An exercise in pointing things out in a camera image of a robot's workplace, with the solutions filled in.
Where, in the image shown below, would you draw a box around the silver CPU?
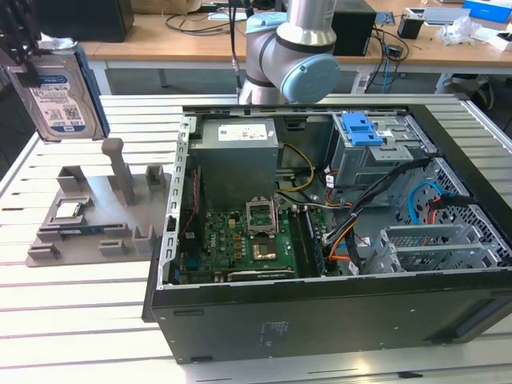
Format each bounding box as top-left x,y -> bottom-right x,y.
55,202 -> 83,220

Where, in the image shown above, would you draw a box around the hanging blue cable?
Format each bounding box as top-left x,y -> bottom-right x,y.
382,43 -> 392,94

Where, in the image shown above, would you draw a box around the silver flat box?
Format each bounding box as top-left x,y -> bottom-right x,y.
422,6 -> 471,27

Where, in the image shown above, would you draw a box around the crumpled white paper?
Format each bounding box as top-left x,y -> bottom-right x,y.
39,34 -> 78,52

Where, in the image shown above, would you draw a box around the hard disk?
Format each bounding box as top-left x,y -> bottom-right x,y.
6,42 -> 111,144

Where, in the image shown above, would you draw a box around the black cable bundle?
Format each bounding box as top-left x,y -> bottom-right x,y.
322,158 -> 435,245

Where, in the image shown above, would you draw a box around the RAM stick on rack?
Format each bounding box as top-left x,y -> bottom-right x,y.
58,226 -> 106,236

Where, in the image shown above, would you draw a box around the grey power supply unit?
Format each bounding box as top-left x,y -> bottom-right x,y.
190,118 -> 280,213

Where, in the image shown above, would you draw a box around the CPU socket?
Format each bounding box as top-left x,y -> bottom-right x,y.
250,235 -> 278,262

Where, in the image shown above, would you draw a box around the RAM slot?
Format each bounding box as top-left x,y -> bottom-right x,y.
290,206 -> 308,278

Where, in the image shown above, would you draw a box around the blue cardboard box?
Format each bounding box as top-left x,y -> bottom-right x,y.
462,0 -> 512,21

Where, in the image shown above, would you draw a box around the metal disk bay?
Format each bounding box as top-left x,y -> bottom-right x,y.
362,223 -> 503,276

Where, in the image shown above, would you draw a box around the green motherboard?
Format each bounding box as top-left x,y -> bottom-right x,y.
175,203 -> 326,282

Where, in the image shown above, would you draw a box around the clear plastic bag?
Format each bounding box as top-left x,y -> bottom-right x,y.
434,15 -> 486,46

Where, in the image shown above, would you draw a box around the black open box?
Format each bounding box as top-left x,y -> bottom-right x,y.
397,14 -> 424,40

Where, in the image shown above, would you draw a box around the orange red power wire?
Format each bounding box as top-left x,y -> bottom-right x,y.
425,193 -> 472,226

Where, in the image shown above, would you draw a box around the installed RAM stick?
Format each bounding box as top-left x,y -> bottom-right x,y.
304,207 -> 327,278

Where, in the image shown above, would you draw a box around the metal optical drive cage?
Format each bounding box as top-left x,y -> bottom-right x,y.
326,113 -> 438,190

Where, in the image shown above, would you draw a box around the blue data wire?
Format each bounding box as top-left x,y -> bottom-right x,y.
408,179 -> 467,226

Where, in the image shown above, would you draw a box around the blue plastic drive latch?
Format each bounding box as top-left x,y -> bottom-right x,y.
342,113 -> 383,148

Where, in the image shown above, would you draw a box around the black computer tower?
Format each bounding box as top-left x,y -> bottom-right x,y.
38,0 -> 135,43

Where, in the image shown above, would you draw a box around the black office chair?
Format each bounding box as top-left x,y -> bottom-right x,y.
466,74 -> 498,114

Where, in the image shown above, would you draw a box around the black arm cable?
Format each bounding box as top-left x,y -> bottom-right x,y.
227,0 -> 243,91

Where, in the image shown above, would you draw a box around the black speaker box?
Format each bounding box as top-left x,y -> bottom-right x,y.
331,10 -> 378,58

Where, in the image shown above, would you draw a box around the black desk cables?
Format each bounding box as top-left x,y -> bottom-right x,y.
165,11 -> 241,38

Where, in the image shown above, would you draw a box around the small white box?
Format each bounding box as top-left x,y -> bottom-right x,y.
493,31 -> 512,52

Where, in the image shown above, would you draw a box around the white power strip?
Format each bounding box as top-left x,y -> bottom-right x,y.
351,74 -> 371,95

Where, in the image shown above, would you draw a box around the grey parts rack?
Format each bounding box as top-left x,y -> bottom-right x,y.
24,138 -> 171,268

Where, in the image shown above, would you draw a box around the metal socket cover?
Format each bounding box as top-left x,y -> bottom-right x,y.
245,198 -> 279,238

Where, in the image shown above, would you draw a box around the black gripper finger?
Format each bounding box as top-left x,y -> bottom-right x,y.
14,0 -> 42,88
0,0 -> 25,76

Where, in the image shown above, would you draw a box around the black open PC case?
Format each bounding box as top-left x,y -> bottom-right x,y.
142,102 -> 512,365

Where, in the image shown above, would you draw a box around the yellow black wire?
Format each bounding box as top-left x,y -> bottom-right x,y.
275,142 -> 318,196

